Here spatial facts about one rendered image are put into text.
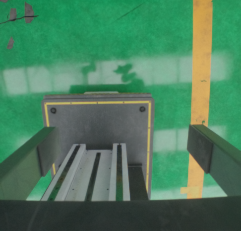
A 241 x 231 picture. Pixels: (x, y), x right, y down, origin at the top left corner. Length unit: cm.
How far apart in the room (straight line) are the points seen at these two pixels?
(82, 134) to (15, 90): 72
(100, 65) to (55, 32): 41
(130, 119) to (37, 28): 96
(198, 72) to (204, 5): 48
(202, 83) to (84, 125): 96
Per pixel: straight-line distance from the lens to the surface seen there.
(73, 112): 110
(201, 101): 152
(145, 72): 136
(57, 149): 17
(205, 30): 151
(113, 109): 105
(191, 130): 17
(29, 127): 162
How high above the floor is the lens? 134
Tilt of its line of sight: 76 degrees down
